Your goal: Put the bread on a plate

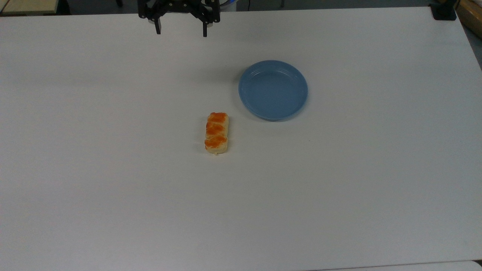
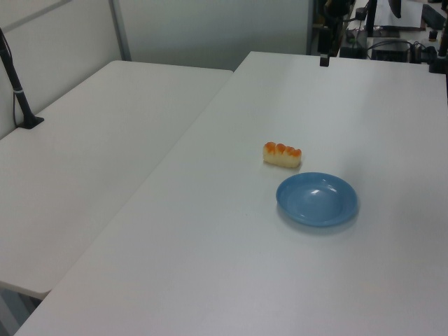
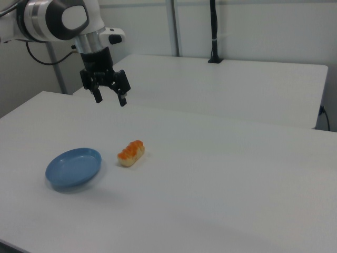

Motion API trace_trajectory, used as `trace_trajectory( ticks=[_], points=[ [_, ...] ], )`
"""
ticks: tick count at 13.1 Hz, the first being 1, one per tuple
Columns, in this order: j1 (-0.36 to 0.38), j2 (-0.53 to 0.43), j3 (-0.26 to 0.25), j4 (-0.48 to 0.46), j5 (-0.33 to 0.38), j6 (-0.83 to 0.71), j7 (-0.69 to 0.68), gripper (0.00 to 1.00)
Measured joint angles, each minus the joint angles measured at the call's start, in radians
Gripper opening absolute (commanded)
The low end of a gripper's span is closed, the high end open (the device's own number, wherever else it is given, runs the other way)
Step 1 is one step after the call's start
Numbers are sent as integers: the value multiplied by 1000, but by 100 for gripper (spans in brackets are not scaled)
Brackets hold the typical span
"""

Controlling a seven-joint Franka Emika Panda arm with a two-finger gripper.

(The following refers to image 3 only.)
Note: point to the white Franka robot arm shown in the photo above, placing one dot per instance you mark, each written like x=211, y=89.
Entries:
x=39, y=21

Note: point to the blue round plate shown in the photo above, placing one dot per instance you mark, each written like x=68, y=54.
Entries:
x=71, y=168

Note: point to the grey aluminium frame post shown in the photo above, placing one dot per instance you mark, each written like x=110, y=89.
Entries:
x=58, y=73
x=174, y=26

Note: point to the black camera pole with base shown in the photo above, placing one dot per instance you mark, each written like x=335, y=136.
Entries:
x=214, y=26

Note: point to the white table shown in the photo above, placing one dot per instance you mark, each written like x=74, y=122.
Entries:
x=223, y=87

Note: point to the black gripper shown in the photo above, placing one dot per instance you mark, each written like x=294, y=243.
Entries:
x=96, y=62

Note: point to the orange glazed bread roll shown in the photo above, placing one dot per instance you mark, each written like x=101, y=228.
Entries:
x=130, y=154

